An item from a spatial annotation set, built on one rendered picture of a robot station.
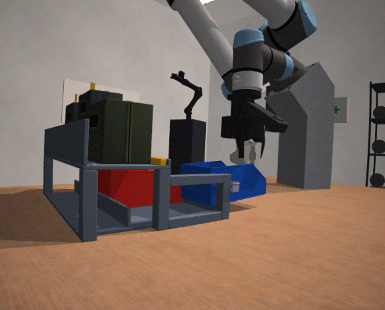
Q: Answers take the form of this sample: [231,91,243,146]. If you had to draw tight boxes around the olive green tool case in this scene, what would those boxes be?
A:
[86,98,153,164]

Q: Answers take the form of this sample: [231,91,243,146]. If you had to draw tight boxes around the yellow flat bar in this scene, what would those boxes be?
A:
[151,157,167,166]

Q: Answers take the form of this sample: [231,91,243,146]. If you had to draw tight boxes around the blue bin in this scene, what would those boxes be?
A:
[181,161,266,206]

